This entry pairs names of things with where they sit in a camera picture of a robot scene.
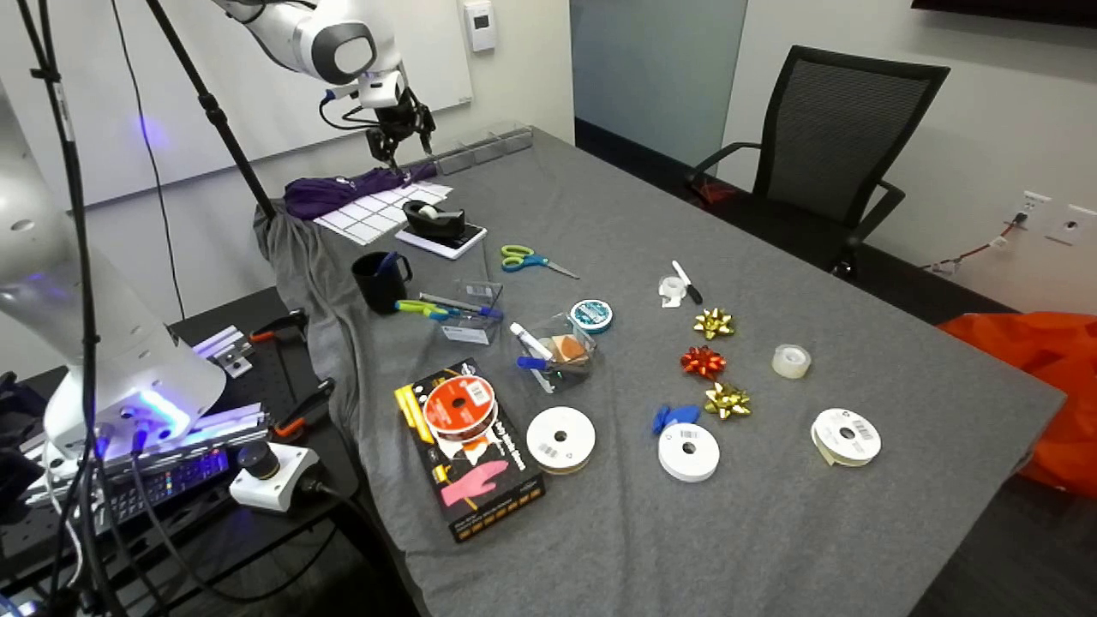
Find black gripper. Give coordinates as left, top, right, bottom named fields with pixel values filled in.
left=343, top=67, right=435, bottom=164

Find black tape dispenser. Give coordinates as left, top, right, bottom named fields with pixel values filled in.
left=401, top=199, right=467, bottom=241

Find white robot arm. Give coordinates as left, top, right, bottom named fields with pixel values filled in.
left=213, top=0, right=435, bottom=166

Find black colourful book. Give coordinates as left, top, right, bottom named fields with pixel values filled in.
left=393, top=359, right=544, bottom=544

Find purple cloth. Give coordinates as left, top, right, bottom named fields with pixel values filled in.
left=285, top=164, right=439, bottom=218

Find black mug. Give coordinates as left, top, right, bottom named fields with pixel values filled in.
left=352, top=251, right=412, bottom=316

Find clear plastic box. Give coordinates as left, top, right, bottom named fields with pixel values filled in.
left=429, top=278, right=503, bottom=347

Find clear cup with supplies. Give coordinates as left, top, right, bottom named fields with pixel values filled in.
left=509, top=316, right=596, bottom=395

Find red ribbon spool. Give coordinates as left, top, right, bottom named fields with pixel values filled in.
left=427, top=374, right=499, bottom=439

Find white plastic piece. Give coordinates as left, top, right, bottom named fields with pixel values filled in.
left=657, top=278, right=689, bottom=307

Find black marker pen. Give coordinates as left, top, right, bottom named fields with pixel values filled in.
left=672, top=259, right=703, bottom=306

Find grey tablecloth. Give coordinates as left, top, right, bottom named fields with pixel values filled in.
left=259, top=132, right=1060, bottom=617

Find white ribbon spool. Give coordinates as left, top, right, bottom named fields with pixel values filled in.
left=808, top=406, right=884, bottom=467
left=657, top=422, right=725, bottom=483
left=525, top=406, right=596, bottom=474

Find gold gift bow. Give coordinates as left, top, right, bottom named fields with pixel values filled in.
left=703, top=385, right=751, bottom=422
left=694, top=307, right=737, bottom=338

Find white controller box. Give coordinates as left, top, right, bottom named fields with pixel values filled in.
left=229, top=442, right=319, bottom=515

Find red gift bow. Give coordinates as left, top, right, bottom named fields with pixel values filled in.
left=679, top=347, right=726, bottom=380

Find blue gift bow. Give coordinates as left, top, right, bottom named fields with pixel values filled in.
left=652, top=404, right=703, bottom=439

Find black office chair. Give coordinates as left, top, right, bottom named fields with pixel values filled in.
left=687, top=43, right=949, bottom=278

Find orange bag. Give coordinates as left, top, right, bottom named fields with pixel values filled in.
left=943, top=311, right=1097, bottom=495

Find green-handled scissors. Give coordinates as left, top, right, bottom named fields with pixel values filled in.
left=500, top=242, right=568, bottom=278

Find black camera tripod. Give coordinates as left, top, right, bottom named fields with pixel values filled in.
left=4, top=0, right=268, bottom=617

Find wall-mounted black television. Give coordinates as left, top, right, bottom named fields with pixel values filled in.
left=912, top=0, right=1097, bottom=29

